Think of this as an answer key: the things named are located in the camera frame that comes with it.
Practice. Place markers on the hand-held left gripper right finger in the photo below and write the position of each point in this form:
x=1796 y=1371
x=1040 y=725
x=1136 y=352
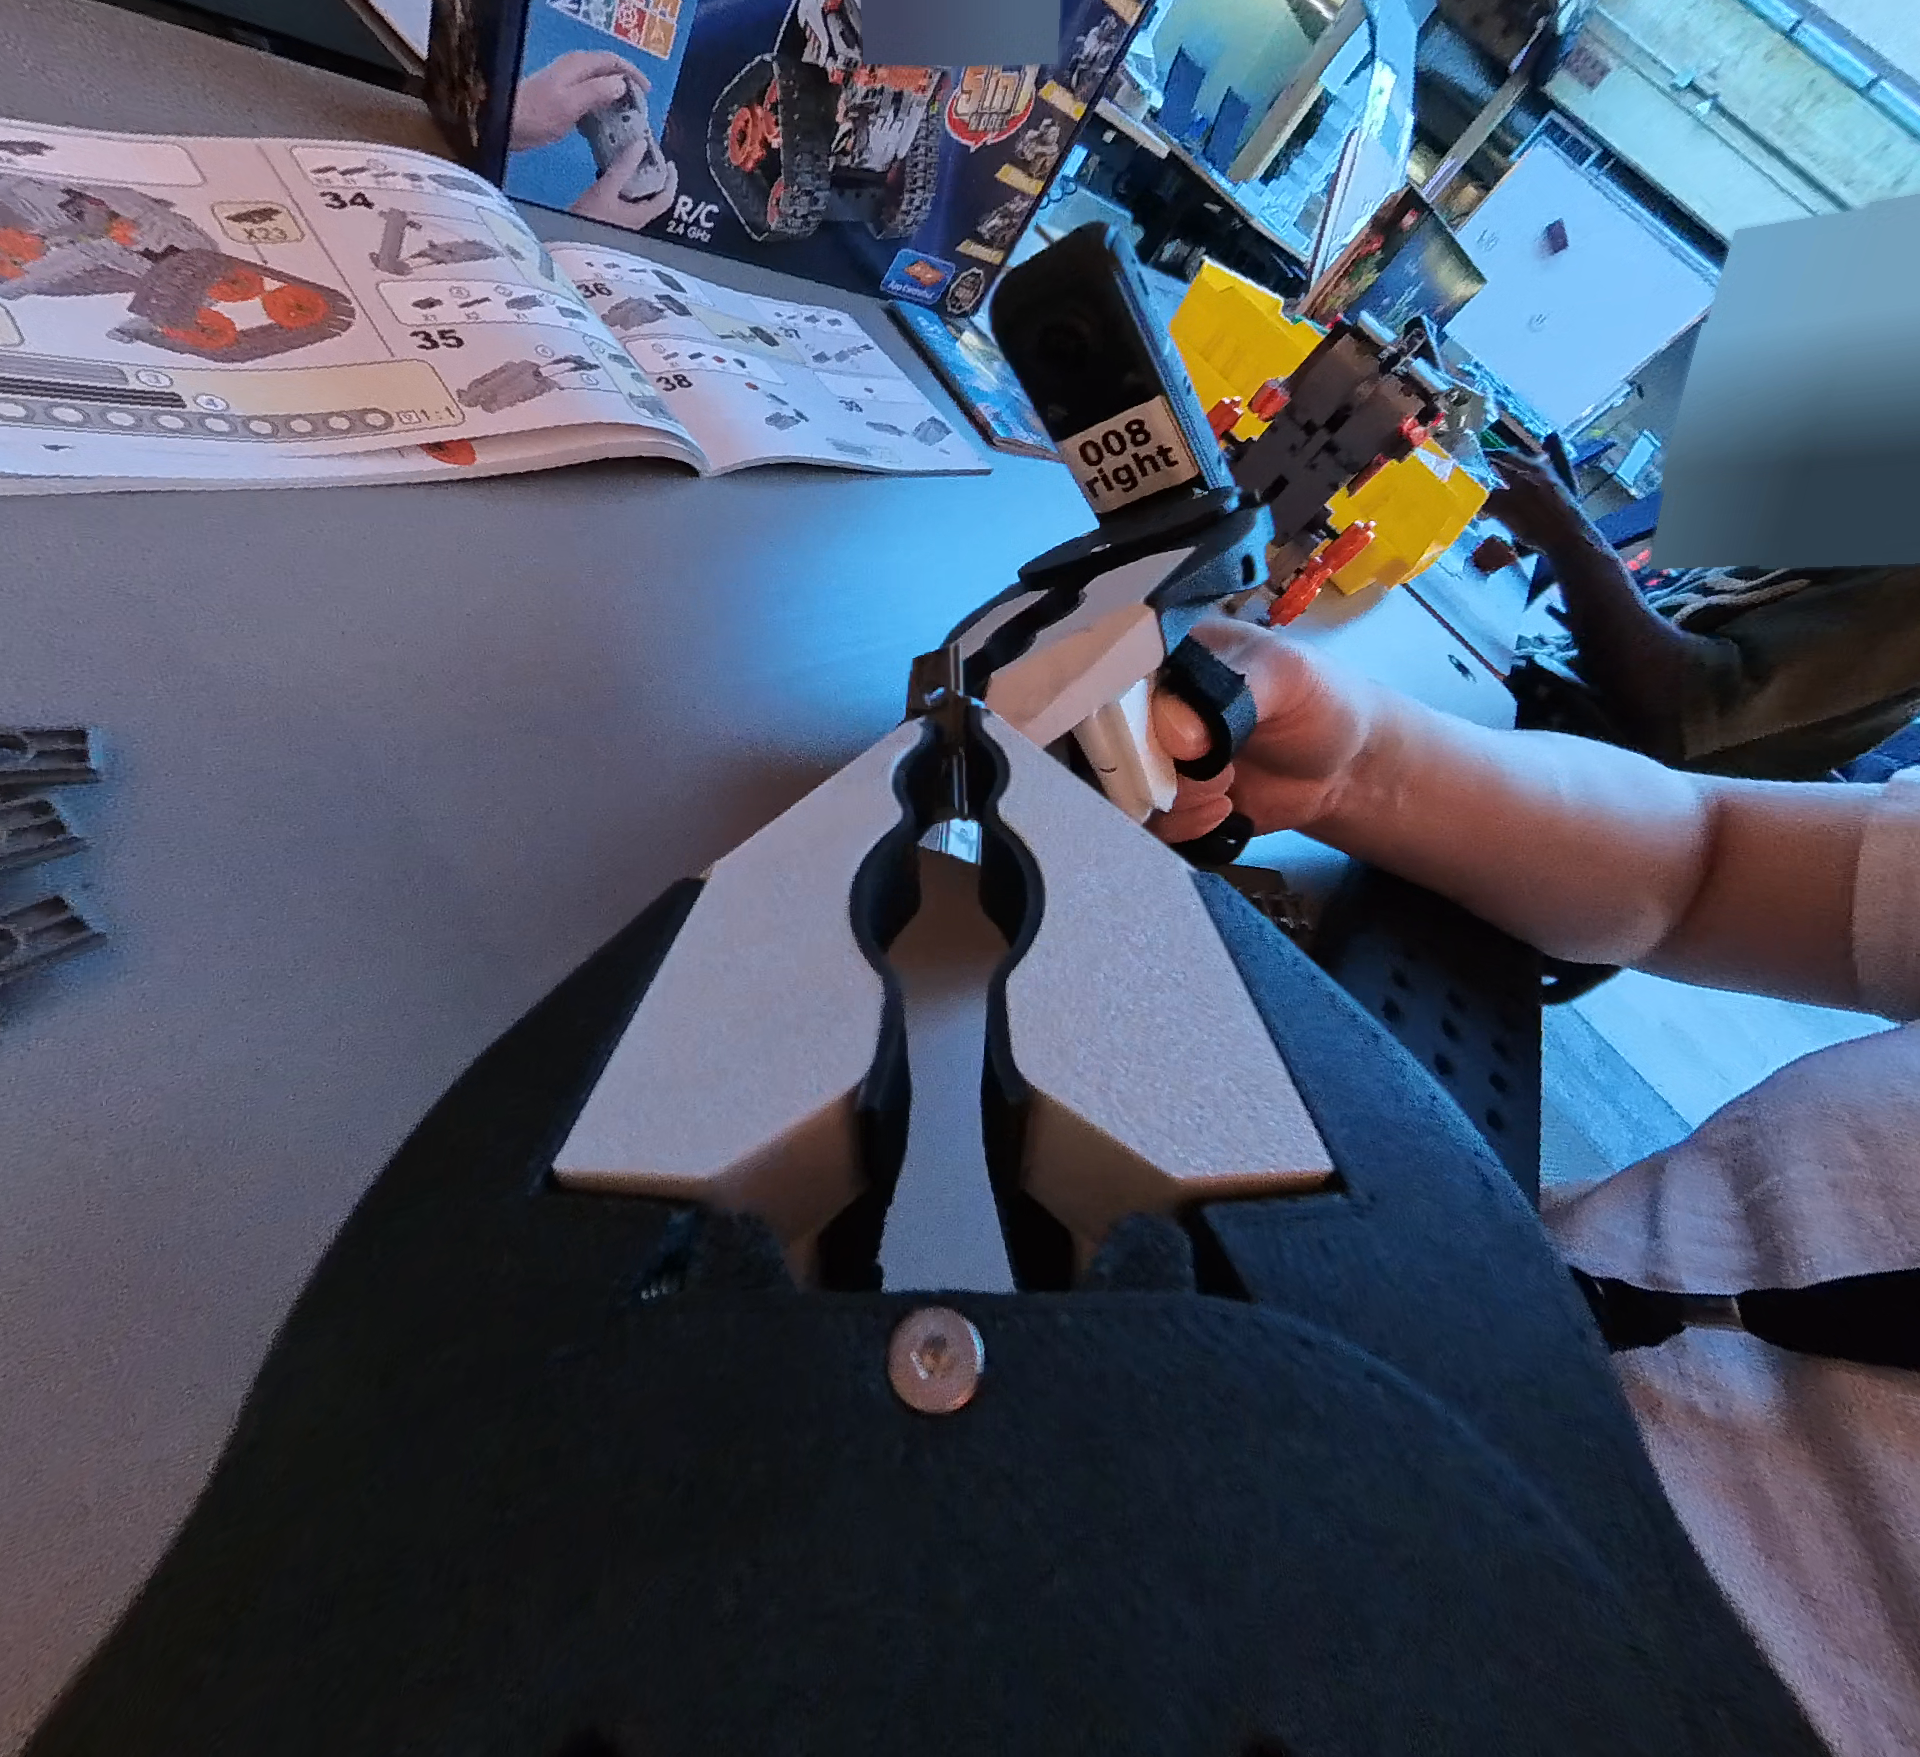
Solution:
x=1156 y=1038

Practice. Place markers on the person's right hand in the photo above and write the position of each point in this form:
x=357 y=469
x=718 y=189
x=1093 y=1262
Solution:
x=1295 y=738

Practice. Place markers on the yellow plastic bin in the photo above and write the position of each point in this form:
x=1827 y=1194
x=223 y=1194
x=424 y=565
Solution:
x=1246 y=332

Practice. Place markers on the blue robot kit box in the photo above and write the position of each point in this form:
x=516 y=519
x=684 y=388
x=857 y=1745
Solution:
x=674 y=105

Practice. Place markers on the dark printed toy box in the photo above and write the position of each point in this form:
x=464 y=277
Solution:
x=1404 y=268

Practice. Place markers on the flat blue printed box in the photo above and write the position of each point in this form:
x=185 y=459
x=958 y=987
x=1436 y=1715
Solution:
x=974 y=375

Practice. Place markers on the grey desk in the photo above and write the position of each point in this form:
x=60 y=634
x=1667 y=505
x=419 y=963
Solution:
x=375 y=738

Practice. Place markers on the person's pale shirt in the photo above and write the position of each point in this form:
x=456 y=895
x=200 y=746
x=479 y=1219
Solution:
x=1770 y=1490

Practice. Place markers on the white board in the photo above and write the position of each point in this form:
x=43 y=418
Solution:
x=1591 y=272

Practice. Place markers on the open instruction booklet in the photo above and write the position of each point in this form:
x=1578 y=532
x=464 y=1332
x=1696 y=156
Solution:
x=375 y=285

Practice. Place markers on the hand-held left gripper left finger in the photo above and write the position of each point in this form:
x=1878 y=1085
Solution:
x=723 y=1022

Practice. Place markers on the grey orange toy robot model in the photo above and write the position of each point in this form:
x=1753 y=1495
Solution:
x=1317 y=435

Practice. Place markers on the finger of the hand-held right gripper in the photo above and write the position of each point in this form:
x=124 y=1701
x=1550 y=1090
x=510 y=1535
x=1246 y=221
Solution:
x=1020 y=612
x=1088 y=661

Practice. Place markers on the black perforated chair back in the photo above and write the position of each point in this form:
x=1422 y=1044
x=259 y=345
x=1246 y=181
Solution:
x=1439 y=1006

